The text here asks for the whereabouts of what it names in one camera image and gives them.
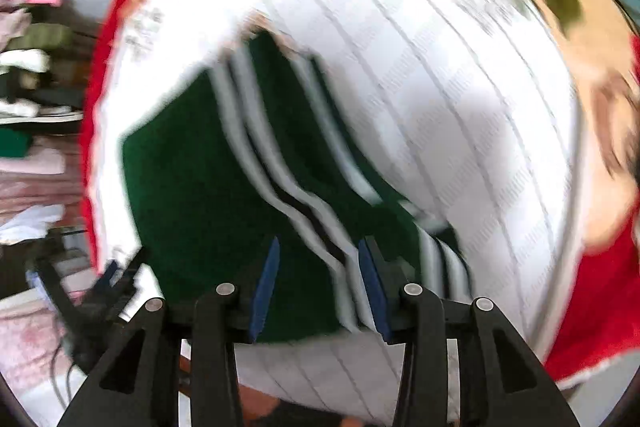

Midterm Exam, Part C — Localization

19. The olive green puffer jacket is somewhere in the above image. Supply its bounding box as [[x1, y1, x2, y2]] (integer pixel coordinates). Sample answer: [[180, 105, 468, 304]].
[[6, 23, 74, 51]]

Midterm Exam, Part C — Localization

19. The pink folded blanket stack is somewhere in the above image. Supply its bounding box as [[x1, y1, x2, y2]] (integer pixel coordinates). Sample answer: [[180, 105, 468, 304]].
[[1, 136, 84, 227]]

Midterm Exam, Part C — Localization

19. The green folded cloth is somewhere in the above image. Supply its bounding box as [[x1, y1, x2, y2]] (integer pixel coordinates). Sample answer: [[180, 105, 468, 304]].
[[0, 126, 32, 158]]

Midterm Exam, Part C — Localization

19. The red floral blanket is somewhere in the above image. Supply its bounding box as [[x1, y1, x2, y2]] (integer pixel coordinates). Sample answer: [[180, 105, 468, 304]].
[[79, 0, 640, 427]]

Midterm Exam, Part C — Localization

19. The white checkered bed sheet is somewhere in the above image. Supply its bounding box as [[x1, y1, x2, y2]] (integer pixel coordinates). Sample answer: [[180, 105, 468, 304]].
[[89, 0, 586, 425]]

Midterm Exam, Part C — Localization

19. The green white varsity jacket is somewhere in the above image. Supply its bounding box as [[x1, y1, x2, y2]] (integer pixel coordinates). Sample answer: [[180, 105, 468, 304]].
[[122, 28, 472, 343]]

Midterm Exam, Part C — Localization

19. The white puffer jacket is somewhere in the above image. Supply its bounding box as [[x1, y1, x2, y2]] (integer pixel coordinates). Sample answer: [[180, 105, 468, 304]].
[[0, 49, 50, 75]]

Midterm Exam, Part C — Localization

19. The white cloth on shelf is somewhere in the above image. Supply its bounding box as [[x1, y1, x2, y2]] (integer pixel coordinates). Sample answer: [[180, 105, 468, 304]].
[[0, 205, 64, 246]]

